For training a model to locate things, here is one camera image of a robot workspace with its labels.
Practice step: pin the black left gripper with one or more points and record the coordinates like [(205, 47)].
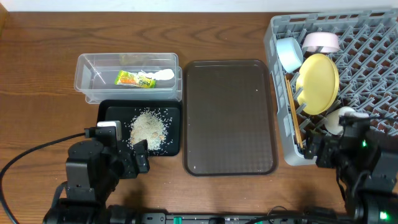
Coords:
[(131, 162)]

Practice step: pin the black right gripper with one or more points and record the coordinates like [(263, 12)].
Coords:
[(323, 152)]

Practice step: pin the white cup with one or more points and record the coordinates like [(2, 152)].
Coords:
[(332, 120)]

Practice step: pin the wooden chopstick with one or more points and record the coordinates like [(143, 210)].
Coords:
[(293, 113)]

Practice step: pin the green snack wrapper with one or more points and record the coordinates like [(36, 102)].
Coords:
[(134, 79)]

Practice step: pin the yellow plate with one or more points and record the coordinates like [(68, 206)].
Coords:
[(319, 80)]

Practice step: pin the white tissue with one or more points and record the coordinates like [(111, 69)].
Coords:
[(165, 74)]

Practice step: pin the light blue bowl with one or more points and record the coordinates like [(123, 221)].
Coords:
[(289, 53)]

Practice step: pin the white pink rice bowl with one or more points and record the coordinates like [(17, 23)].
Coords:
[(324, 42)]

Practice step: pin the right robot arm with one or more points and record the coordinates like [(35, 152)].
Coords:
[(367, 165)]

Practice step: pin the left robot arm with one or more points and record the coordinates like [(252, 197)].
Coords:
[(94, 169)]

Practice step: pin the black waste tray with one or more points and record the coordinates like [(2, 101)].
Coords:
[(124, 111)]

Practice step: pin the clear plastic waste bin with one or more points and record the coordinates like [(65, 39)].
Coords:
[(97, 74)]

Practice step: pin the grey dishwasher rack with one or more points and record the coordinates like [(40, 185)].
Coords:
[(366, 62)]

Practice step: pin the rice and nuts pile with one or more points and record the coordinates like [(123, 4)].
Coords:
[(154, 126)]

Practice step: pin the brown serving tray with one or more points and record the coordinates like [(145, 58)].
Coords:
[(229, 126)]

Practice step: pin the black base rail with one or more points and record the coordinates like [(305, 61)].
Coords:
[(282, 217)]

